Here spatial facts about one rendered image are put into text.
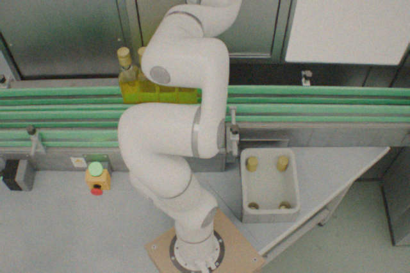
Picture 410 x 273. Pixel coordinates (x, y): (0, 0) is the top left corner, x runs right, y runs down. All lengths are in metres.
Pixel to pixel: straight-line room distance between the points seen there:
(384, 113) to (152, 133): 0.94
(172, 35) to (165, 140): 0.17
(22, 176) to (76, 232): 0.25
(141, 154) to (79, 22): 0.74
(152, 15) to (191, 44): 0.59
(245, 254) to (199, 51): 0.69
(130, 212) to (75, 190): 0.21
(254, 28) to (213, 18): 0.49
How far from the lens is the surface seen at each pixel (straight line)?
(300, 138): 1.45
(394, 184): 2.18
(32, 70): 1.59
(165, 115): 0.68
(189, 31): 0.74
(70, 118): 1.38
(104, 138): 1.31
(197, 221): 0.93
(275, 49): 1.36
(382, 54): 1.47
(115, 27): 1.36
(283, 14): 1.26
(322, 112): 1.38
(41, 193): 1.49
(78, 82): 1.54
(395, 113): 1.47
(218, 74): 0.67
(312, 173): 1.46
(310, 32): 1.33
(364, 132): 1.48
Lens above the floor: 2.00
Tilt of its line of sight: 57 degrees down
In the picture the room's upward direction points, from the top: straight up
